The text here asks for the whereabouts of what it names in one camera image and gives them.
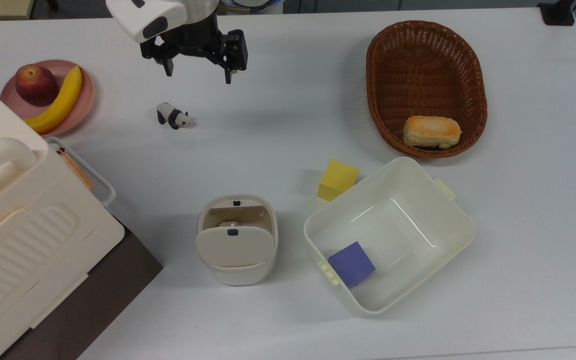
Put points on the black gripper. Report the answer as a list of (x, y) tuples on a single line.
[(195, 42)]

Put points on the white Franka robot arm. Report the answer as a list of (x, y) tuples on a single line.
[(160, 17)]

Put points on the small white trash can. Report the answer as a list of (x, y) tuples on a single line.
[(237, 245)]

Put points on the small panda figurine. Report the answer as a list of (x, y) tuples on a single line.
[(174, 116)]

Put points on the pink plate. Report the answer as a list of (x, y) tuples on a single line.
[(70, 107)]

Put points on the yellow banana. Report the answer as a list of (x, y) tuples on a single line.
[(60, 102)]

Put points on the clear plastic container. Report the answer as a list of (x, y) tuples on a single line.
[(95, 182)]

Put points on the orange pencil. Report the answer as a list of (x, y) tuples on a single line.
[(76, 167)]

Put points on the red apple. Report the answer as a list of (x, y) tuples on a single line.
[(36, 84)]

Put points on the yellow foam cube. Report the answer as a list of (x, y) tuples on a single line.
[(338, 179)]

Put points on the brown wicker basket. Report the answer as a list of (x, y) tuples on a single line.
[(425, 65)]

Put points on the large cream plastic box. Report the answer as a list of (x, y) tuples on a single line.
[(18, 225)]

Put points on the bread loaf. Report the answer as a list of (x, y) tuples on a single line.
[(431, 132)]

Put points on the purple foam cube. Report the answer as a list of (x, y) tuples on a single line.
[(351, 263)]

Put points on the white plastic storage bin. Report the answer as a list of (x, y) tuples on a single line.
[(393, 225)]

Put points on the dark brown board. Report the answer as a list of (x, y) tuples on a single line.
[(98, 300)]

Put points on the black clamp mount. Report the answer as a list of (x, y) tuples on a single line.
[(558, 12)]

